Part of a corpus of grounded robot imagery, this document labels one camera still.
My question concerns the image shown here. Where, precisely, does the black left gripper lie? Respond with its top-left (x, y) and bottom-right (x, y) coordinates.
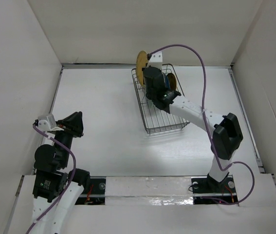
top-left (52, 110), bottom-right (84, 166)

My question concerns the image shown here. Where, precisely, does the dark blue leaf dish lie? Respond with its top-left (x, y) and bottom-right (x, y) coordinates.
top-left (164, 74), bottom-right (170, 89)

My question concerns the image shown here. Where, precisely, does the yellow patterned round plate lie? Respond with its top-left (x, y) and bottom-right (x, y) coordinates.
top-left (166, 73), bottom-right (177, 90)

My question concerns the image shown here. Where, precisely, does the yellow woven round plate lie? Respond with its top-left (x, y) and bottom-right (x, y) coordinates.
top-left (136, 51), bottom-right (148, 87)

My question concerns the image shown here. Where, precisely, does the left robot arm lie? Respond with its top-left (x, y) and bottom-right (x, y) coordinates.
top-left (26, 112), bottom-right (91, 234)

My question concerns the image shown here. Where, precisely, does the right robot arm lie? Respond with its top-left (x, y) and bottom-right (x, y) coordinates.
top-left (142, 66), bottom-right (243, 192)

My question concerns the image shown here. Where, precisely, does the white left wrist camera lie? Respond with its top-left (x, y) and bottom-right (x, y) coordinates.
top-left (34, 113), bottom-right (56, 132)

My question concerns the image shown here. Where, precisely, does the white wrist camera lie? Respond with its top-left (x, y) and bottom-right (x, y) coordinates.
top-left (34, 113), bottom-right (56, 132)
top-left (146, 51), bottom-right (163, 70)

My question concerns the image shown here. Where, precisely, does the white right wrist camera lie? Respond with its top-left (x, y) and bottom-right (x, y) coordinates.
top-left (146, 51), bottom-right (163, 70)

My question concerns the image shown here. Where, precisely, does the grey wire dish rack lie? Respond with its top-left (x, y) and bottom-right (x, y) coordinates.
top-left (131, 68), bottom-right (190, 135)

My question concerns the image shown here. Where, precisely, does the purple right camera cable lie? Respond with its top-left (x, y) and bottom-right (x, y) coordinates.
top-left (148, 44), bottom-right (255, 205)

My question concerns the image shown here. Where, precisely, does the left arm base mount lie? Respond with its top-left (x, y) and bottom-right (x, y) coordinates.
top-left (75, 177), bottom-right (106, 205)

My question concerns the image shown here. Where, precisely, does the metal front rail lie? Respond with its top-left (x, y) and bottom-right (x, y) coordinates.
top-left (79, 190), bottom-right (236, 199)

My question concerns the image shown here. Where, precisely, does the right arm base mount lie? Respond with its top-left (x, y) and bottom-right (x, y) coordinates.
top-left (188, 176), bottom-right (238, 205)

